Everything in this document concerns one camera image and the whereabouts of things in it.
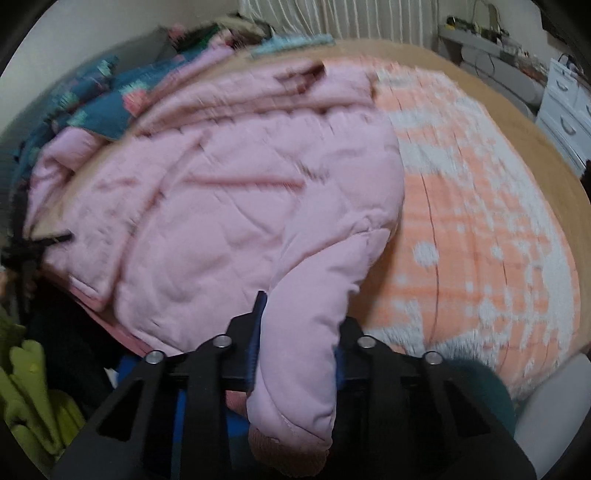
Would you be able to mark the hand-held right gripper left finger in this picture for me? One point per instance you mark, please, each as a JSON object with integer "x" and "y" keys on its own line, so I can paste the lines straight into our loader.
{"x": 255, "y": 350}

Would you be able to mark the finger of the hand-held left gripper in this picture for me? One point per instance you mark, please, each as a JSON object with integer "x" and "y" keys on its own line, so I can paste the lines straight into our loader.
{"x": 51, "y": 240}

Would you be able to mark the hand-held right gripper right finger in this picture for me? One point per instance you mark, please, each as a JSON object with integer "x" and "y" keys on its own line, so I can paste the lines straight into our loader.
{"x": 340, "y": 364}

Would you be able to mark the pink quilted jacket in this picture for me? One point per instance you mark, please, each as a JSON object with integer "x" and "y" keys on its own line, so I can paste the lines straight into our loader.
{"x": 207, "y": 221}

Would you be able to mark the pile of mixed clothes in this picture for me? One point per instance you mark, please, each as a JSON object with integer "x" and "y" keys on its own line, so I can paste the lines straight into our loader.
{"x": 217, "y": 32}

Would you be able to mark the black cloth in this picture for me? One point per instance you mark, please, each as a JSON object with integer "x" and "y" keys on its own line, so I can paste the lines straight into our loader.
{"x": 69, "y": 350}

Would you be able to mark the teal floral quilt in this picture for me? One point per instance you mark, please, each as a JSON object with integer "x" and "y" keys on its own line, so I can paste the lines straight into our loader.
{"x": 101, "y": 110}

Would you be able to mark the dark teal cloth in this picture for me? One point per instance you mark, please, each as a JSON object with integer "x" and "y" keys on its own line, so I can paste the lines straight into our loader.
{"x": 489, "y": 392}

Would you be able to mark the green cloth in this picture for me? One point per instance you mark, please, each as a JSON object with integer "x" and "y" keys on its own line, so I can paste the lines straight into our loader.
{"x": 32, "y": 392}

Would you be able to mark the orange checked blanket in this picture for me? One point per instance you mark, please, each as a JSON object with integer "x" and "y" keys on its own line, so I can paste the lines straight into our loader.
{"x": 461, "y": 207}

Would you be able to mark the orange white plaid blanket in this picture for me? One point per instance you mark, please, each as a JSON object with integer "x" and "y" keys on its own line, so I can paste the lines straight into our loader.
{"x": 508, "y": 115}

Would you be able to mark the light blue garment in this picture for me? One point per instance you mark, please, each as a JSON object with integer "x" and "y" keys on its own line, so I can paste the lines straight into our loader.
{"x": 295, "y": 44}

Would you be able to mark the white drawer cabinet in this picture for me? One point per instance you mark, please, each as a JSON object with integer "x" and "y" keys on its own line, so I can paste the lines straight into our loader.
{"x": 563, "y": 106}

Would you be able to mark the white striped curtain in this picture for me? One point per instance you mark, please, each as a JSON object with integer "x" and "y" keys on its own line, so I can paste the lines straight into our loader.
{"x": 346, "y": 18}

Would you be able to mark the grey desk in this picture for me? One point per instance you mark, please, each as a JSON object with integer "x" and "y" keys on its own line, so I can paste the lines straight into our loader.
{"x": 485, "y": 50}

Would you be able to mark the pile of small electronics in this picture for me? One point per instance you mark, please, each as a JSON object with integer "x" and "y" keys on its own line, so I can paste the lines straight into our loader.
{"x": 498, "y": 32}

